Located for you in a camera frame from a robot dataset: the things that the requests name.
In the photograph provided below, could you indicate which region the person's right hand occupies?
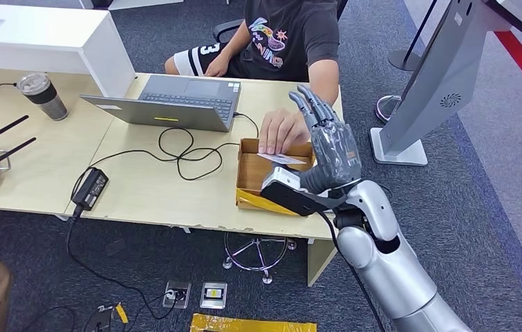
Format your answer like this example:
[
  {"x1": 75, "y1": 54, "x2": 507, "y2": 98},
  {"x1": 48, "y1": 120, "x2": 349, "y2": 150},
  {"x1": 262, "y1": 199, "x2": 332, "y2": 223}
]
[{"x1": 204, "y1": 54, "x2": 230, "y2": 78}]

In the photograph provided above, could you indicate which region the grey kiosk stand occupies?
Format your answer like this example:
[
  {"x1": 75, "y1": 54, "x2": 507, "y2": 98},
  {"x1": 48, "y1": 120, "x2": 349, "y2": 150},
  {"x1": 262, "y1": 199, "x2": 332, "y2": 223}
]
[{"x1": 369, "y1": 0, "x2": 522, "y2": 167}]

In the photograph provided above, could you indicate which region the black office chair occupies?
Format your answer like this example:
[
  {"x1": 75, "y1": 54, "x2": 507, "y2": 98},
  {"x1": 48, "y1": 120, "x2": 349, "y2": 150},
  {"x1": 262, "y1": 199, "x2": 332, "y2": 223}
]
[{"x1": 212, "y1": 18, "x2": 245, "y2": 43}]

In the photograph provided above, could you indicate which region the dark stanchion with base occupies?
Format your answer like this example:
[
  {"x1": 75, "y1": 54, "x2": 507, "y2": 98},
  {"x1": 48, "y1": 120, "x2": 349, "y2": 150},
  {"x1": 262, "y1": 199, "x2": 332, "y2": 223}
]
[{"x1": 387, "y1": 0, "x2": 439, "y2": 73}]

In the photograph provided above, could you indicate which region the white ID card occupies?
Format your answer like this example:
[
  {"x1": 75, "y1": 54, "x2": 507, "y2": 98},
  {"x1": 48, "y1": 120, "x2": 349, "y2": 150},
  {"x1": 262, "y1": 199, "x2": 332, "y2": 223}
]
[{"x1": 257, "y1": 152, "x2": 308, "y2": 166}]

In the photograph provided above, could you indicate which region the thick black power cord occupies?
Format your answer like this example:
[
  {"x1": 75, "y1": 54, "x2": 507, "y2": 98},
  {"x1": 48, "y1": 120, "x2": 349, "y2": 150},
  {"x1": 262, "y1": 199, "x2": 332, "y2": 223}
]
[{"x1": 66, "y1": 205, "x2": 184, "y2": 321}]

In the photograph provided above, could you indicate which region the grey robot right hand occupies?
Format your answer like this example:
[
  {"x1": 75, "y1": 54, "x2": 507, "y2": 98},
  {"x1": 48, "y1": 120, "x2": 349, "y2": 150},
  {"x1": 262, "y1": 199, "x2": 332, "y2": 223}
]
[{"x1": 288, "y1": 84, "x2": 362, "y2": 196}]

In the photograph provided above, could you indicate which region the cardboard organizer box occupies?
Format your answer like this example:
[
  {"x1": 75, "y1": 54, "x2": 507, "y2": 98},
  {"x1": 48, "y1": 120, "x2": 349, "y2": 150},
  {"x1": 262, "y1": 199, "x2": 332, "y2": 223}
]
[{"x1": 235, "y1": 137, "x2": 315, "y2": 216}]

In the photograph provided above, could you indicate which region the grey clip with yellow tag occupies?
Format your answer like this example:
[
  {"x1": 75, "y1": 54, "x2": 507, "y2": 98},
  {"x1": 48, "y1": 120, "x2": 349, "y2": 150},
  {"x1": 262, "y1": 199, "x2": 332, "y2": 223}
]
[{"x1": 97, "y1": 302, "x2": 129, "y2": 325}]

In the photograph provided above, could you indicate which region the beige desk leg panel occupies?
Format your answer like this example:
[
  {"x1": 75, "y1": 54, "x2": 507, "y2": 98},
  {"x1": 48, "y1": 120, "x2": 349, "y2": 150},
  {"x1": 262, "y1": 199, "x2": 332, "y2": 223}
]
[{"x1": 306, "y1": 238, "x2": 339, "y2": 288}]

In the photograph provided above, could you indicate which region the thin black cable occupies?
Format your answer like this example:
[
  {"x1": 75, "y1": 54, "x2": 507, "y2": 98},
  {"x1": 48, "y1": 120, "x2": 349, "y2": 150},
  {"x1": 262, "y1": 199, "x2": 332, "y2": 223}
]
[{"x1": 22, "y1": 293, "x2": 174, "y2": 332}]

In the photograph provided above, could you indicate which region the chrome round base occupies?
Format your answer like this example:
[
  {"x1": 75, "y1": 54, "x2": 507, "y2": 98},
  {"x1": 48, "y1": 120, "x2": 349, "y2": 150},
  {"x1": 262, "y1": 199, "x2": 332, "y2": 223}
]
[{"x1": 374, "y1": 95, "x2": 402, "y2": 125}]

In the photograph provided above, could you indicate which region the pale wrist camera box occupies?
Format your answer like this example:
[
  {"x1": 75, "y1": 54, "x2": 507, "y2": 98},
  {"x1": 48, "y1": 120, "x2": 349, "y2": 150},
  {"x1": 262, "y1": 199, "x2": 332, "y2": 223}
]
[{"x1": 260, "y1": 165, "x2": 303, "y2": 192}]

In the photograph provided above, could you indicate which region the person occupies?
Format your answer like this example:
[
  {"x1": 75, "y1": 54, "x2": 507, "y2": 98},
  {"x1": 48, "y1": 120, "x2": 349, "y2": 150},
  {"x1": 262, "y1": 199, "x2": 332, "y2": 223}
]
[{"x1": 164, "y1": 0, "x2": 348, "y2": 156}]

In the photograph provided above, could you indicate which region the black power adapter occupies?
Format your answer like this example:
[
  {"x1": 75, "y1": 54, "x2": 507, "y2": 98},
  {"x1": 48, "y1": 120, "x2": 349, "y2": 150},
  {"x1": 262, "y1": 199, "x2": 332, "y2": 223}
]
[{"x1": 71, "y1": 167, "x2": 109, "y2": 212}]

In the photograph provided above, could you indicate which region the black laptop charger cable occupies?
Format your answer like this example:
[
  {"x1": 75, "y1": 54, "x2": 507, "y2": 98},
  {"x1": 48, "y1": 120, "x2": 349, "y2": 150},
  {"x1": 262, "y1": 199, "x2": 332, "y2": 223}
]
[{"x1": 70, "y1": 111, "x2": 260, "y2": 199}]

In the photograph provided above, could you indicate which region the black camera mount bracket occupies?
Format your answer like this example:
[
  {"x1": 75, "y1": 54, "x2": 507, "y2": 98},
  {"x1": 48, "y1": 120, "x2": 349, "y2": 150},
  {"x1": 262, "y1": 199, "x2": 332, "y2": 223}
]
[{"x1": 259, "y1": 181, "x2": 349, "y2": 218}]

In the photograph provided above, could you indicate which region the grey laptop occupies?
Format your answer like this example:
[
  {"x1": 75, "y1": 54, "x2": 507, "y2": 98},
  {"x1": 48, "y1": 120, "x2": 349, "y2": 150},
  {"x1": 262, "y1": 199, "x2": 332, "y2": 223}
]
[{"x1": 80, "y1": 74, "x2": 242, "y2": 133}]

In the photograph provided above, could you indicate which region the person's left hand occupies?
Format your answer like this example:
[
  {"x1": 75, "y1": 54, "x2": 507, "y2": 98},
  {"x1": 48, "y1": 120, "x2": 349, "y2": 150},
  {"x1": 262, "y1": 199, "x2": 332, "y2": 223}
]
[{"x1": 258, "y1": 107, "x2": 311, "y2": 156}]

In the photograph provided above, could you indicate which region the silver closed socket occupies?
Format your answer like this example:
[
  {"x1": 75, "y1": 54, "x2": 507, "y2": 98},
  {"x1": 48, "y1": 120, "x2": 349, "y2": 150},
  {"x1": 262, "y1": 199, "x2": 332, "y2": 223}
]
[{"x1": 199, "y1": 282, "x2": 229, "y2": 310}]

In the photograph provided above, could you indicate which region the white desk shelf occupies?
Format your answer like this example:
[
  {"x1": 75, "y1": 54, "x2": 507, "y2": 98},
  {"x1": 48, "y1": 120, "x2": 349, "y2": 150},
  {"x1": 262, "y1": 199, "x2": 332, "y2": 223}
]
[{"x1": 0, "y1": 2, "x2": 137, "y2": 98}]

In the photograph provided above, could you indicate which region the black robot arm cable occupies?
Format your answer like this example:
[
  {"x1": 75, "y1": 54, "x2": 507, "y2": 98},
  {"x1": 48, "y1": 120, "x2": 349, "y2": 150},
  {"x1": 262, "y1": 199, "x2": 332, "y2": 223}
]
[{"x1": 317, "y1": 211, "x2": 387, "y2": 332}]

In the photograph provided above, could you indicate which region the tumbler with clear lid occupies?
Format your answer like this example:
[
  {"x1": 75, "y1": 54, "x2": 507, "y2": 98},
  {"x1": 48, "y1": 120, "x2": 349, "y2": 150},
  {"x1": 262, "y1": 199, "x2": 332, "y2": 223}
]
[{"x1": 16, "y1": 71, "x2": 69, "y2": 122}]

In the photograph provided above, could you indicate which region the silver socket with plug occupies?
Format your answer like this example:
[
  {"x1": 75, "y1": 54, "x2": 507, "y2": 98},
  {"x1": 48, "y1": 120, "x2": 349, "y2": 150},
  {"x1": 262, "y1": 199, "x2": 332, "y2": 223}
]
[{"x1": 162, "y1": 280, "x2": 193, "y2": 310}]

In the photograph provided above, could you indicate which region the chrome stool base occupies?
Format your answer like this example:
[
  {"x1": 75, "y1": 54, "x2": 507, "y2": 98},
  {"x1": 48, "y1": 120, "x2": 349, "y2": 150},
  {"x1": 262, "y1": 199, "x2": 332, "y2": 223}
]
[{"x1": 222, "y1": 231, "x2": 298, "y2": 285}]

